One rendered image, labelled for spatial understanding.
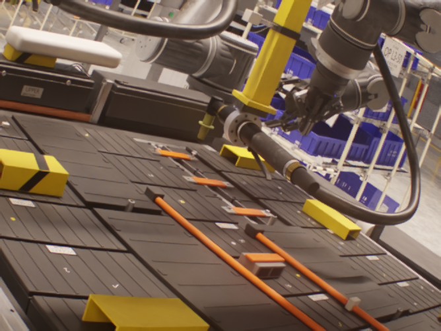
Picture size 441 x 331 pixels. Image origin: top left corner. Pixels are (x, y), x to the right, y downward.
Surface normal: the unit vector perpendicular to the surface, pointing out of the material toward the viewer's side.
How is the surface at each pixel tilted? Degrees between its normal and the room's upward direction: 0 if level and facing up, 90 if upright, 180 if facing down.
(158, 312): 0
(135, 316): 0
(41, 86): 90
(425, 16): 87
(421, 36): 95
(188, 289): 0
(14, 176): 90
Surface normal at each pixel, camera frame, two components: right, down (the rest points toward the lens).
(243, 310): 0.39, -0.89
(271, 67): 0.39, 0.40
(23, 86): 0.60, 0.44
